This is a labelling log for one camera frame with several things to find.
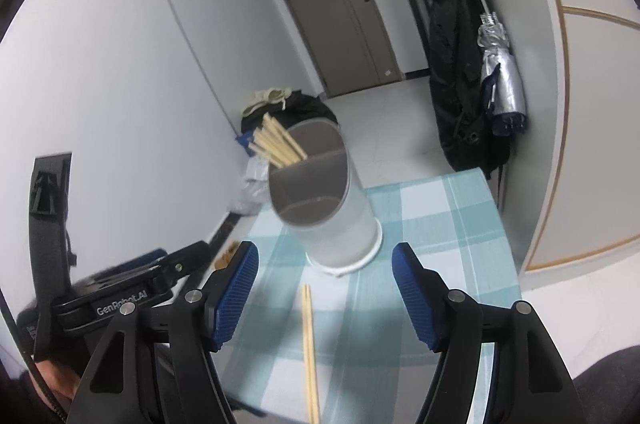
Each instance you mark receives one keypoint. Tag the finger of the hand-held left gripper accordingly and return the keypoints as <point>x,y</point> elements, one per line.
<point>185,259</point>

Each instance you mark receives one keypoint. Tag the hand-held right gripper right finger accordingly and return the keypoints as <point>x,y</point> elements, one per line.
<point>415,294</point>

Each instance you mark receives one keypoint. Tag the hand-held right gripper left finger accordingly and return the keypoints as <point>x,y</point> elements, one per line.
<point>235,294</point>

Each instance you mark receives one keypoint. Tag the wooden chopstick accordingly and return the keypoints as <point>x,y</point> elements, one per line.
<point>313,354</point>
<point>307,354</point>

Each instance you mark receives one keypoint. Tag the white utensil holder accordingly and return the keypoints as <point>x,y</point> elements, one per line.
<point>325,224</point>

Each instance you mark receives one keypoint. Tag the bundle of wooden chopsticks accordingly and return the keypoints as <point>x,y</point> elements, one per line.
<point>277,143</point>

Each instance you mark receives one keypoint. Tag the person's left hand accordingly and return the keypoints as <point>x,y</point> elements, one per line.
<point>57,374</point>

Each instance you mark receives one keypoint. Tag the brown shoe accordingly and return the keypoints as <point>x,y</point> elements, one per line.
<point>226,256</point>

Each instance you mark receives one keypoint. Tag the teal checked tablecloth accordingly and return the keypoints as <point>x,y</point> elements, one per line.
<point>430,224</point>

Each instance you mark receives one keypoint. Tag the large grey parcel bag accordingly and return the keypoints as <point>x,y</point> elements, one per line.
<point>250,189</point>

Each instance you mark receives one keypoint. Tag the blue cardboard box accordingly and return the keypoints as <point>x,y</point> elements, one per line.
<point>244,139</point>

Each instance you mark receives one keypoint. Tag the beige cloth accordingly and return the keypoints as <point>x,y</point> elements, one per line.
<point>265,98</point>

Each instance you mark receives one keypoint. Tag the black clothes pile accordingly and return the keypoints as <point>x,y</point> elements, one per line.
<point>310,108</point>

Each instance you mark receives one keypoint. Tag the person's trouser leg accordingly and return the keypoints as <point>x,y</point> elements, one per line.
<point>610,389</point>

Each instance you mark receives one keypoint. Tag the folded silver umbrella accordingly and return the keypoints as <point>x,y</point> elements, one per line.
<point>502,83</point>

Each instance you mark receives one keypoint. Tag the white cabinet gold trim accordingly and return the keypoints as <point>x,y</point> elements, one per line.
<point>590,93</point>

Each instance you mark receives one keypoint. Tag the grey door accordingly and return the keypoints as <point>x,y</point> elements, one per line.
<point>330,13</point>

